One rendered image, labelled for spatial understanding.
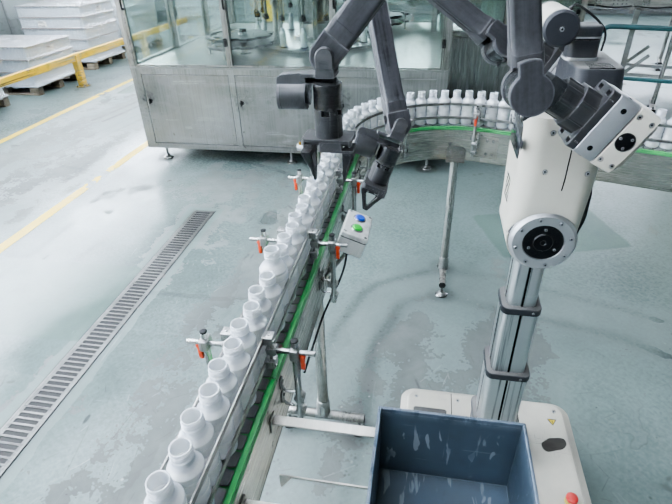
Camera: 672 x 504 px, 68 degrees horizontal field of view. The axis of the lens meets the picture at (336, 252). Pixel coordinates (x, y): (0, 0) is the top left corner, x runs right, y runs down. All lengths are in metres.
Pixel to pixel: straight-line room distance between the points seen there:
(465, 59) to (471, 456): 5.43
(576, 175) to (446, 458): 0.71
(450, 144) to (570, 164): 1.54
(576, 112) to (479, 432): 0.68
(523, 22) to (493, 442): 0.85
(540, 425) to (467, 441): 0.93
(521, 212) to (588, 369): 1.63
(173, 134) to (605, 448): 4.24
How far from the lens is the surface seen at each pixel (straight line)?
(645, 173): 2.69
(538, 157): 1.21
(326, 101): 1.00
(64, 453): 2.57
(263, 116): 4.71
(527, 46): 1.00
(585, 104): 1.02
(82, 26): 9.97
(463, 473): 1.32
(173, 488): 0.85
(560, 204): 1.28
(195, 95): 4.89
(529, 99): 0.99
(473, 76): 6.35
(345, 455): 2.25
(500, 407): 1.76
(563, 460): 2.06
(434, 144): 2.72
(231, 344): 1.04
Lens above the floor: 1.83
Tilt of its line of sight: 32 degrees down
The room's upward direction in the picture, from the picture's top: 2 degrees counter-clockwise
